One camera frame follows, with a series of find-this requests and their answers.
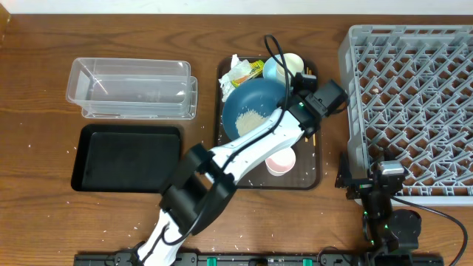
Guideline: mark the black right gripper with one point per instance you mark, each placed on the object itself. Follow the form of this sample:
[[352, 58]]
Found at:
[[361, 184]]

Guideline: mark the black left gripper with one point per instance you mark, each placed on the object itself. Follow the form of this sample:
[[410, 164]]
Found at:
[[315, 128]]

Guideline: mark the dark blue plate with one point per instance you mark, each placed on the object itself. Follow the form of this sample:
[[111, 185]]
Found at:
[[260, 95]]

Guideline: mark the pile of white rice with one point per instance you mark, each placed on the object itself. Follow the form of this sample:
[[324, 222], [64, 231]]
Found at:
[[248, 121]]

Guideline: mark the pink cup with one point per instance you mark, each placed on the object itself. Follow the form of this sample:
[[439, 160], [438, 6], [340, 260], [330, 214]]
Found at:
[[281, 162]]

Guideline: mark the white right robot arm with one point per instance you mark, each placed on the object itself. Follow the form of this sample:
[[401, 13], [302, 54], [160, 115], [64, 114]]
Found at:
[[393, 235]]

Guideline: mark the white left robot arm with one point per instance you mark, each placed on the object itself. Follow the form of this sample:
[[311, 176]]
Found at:
[[204, 181]]

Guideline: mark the grey dishwasher rack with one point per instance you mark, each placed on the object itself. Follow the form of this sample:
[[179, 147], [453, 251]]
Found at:
[[410, 90]]

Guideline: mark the black waste tray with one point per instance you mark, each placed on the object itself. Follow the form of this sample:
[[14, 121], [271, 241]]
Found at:
[[125, 158]]

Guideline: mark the right wooden chopstick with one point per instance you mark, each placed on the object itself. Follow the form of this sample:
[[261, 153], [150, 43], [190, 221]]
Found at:
[[313, 137]]

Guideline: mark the wooden chopstick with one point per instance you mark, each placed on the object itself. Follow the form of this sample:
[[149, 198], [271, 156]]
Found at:
[[306, 138], [313, 137]]

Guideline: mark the left wooden chopstick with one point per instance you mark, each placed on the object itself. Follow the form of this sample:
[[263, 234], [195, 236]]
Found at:
[[306, 138]]

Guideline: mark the cream white cup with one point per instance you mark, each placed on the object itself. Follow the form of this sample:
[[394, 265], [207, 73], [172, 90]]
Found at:
[[294, 63]]

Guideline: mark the light blue bowl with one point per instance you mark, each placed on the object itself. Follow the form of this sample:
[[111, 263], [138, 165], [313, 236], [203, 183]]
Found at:
[[269, 70]]

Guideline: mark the dark brown serving tray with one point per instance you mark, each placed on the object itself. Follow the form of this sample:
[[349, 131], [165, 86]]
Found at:
[[306, 173]]

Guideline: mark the crumpled plastic snack wrapper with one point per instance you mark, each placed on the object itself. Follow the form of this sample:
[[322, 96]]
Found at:
[[240, 72]]

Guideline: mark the clear plastic bin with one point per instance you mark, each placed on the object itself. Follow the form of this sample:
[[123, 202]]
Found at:
[[134, 89]]

